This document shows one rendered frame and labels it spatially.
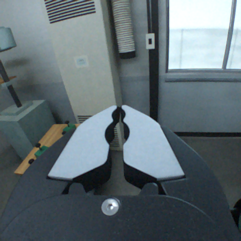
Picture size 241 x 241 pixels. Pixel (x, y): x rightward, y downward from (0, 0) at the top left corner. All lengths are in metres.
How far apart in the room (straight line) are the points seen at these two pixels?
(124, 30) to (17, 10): 1.29
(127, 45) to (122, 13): 0.25
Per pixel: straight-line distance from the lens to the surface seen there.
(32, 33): 1.97
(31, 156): 1.37
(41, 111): 1.88
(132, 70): 1.53
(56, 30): 1.41
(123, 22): 1.31
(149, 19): 1.39
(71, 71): 1.41
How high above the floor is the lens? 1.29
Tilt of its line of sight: 34 degrees down
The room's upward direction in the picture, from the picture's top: 8 degrees counter-clockwise
